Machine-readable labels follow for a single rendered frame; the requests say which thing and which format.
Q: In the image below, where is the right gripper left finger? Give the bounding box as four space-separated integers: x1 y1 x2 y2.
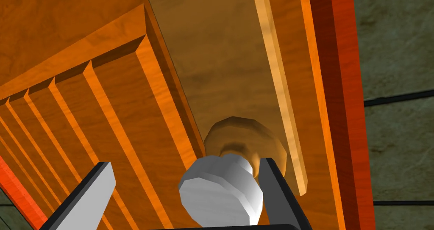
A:
39 161 117 230

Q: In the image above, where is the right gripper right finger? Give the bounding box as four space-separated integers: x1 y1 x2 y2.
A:
257 157 313 230

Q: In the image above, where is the grey and tan door knob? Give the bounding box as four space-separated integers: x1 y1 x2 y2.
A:
178 116 288 228

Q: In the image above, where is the orange wooden door leaf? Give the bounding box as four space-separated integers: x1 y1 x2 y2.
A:
0 0 346 230

